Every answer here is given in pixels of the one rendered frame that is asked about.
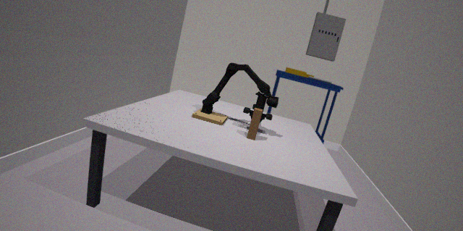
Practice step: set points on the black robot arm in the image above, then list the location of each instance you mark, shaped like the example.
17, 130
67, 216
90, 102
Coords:
232, 68

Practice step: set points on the brown wooden post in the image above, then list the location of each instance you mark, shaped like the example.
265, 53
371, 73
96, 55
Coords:
254, 123

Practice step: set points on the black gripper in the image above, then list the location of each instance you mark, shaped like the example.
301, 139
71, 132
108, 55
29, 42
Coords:
259, 106

